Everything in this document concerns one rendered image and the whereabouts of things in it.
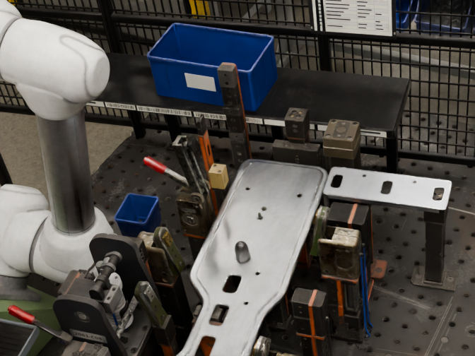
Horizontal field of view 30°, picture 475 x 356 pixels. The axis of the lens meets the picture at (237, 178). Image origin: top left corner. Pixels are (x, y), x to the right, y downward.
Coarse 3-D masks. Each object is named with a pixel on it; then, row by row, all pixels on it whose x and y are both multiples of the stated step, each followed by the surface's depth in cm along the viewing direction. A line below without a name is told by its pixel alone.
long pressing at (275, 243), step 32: (256, 160) 222; (256, 192) 213; (288, 192) 211; (320, 192) 210; (224, 224) 206; (256, 224) 205; (288, 224) 204; (224, 256) 199; (256, 256) 198; (288, 256) 196; (256, 288) 191; (224, 320) 186; (256, 320) 185; (192, 352) 180; (224, 352) 179
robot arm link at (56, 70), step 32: (32, 32) 171; (64, 32) 172; (0, 64) 173; (32, 64) 170; (64, 64) 169; (96, 64) 171; (32, 96) 175; (64, 96) 173; (96, 96) 175; (64, 128) 183; (64, 160) 190; (64, 192) 197; (64, 224) 205; (96, 224) 211; (32, 256) 216; (64, 256) 210
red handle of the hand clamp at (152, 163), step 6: (144, 162) 204; (150, 162) 204; (156, 162) 205; (156, 168) 205; (162, 168) 205; (168, 168) 206; (168, 174) 205; (174, 174) 205; (174, 180) 206; (180, 180) 205; (186, 180) 206; (186, 186) 206
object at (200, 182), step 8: (184, 136) 198; (176, 144) 196; (184, 144) 197; (192, 144) 196; (176, 152) 197; (184, 152) 197; (192, 152) 201; (184, 160) 198; (192, 160) 202; (184, 168) 200; (192, 168) 203; (192, 176) 201; (200, 176) 205; (192, 184) 203; (200, 184) 207; (192, 192) 205; (200, 192) 204; (208, 192) 208
